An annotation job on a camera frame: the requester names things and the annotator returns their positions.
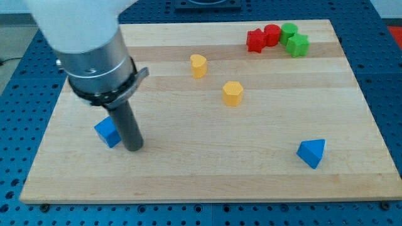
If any red star block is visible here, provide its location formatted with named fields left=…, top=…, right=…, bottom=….
left=246, top=28, right=266, bottom=53

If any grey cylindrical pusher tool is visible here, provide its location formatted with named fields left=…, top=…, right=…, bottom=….
left=106, top=101, right=144, bottom=151

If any green star block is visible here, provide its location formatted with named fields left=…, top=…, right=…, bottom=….
left=285, top=33, right=310, bottom=58

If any red cylinder block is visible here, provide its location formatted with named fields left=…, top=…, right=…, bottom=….
left=264, top=24, right=281, bottom=47

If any blue cube block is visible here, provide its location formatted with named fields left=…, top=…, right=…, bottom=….
left=94, top=116, right=122, bottom=148

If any blue triangle block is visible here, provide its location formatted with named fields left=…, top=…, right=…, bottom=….
left=296, top=139, right=326, bottom=169

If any green cylinder block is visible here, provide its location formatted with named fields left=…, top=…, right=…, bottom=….
left=279, top=23, right=298, bottom=45

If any wooden board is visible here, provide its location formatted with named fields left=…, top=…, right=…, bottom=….
left=20, top=19, right=401, bottom=204

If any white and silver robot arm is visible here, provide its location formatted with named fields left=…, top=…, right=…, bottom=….
left=25, top=0, right=147, bottom=110

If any yellow hexagon block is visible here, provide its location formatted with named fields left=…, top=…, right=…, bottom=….
left=222, top=81, right=244, bottom=107

